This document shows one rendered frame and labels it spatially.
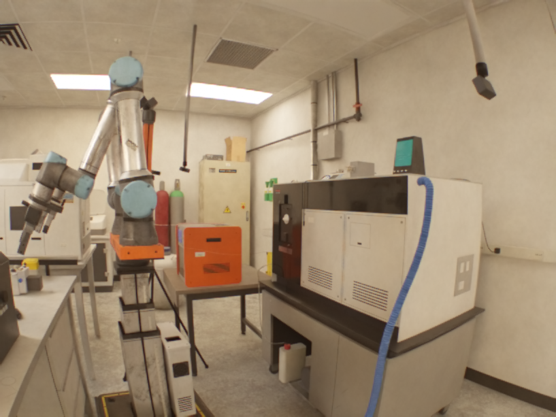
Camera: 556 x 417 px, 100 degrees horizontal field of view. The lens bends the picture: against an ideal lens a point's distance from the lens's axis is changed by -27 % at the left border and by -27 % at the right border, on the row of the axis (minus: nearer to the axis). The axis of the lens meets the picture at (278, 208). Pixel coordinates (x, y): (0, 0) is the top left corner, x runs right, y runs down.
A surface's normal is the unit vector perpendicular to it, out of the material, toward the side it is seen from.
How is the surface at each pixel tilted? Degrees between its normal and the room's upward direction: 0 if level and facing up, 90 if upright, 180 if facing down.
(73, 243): 90
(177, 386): 90
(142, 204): 98
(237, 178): 90
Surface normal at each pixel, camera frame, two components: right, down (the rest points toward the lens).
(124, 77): 0.41, -0.10
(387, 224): -0.89, 0.00
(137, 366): 0.57, 0.03
